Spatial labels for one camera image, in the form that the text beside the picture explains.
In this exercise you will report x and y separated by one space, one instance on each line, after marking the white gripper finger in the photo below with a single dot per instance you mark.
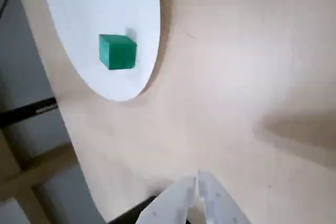
218 203
170 203

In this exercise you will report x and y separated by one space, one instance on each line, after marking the green cube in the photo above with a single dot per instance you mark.
118 52

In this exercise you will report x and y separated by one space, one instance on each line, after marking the white round plate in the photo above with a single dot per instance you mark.
105 6

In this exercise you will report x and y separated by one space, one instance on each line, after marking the light wooden frame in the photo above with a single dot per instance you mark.
34 174

